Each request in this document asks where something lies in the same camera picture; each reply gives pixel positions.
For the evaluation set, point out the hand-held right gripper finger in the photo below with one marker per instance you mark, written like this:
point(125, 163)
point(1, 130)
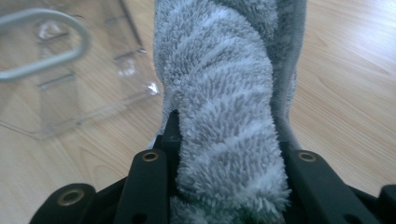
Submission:
point(172, 130)

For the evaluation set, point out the grey fluffy cloth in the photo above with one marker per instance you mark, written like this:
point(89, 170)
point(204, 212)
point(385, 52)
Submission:
point(224, 109)

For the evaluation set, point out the clear acrylic divided organizer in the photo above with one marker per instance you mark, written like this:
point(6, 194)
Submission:
point(62, 77)

